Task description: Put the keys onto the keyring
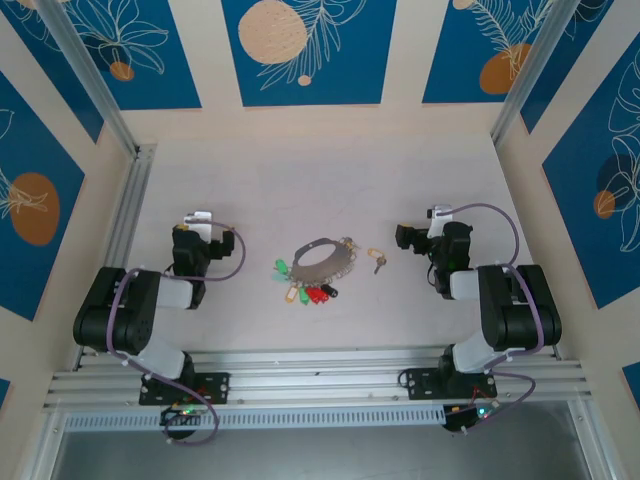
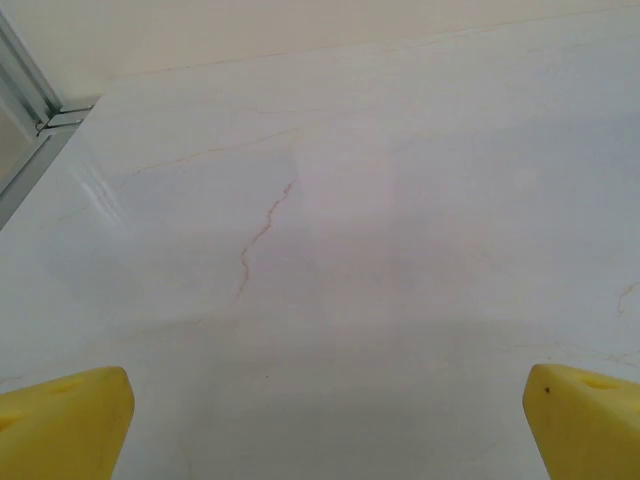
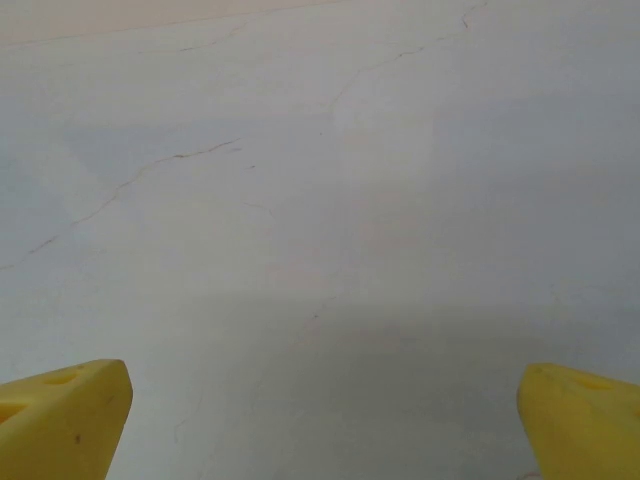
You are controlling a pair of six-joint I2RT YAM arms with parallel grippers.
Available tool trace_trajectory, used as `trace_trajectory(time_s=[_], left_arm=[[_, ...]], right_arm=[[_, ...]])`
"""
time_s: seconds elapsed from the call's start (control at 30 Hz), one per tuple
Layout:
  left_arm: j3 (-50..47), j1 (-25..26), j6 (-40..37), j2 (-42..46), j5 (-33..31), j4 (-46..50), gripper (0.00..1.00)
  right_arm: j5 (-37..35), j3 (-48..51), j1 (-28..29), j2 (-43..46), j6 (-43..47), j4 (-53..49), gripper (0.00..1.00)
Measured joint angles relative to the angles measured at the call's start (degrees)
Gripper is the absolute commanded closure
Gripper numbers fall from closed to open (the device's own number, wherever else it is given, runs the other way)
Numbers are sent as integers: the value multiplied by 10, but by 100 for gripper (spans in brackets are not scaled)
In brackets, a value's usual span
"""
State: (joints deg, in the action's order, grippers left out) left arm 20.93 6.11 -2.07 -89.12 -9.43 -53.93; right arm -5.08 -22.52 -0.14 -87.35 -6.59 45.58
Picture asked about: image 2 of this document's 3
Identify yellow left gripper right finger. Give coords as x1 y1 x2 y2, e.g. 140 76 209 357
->
522 363 640 480

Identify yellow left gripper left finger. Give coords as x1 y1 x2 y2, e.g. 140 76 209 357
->
0 365 135 480

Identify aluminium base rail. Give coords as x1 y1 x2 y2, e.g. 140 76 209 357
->
0 105 97 232

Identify small metal corner bracket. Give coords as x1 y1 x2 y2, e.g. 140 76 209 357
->
33 105 95 135

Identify aluminium corner post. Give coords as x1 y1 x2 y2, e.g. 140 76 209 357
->
0 8 65 119

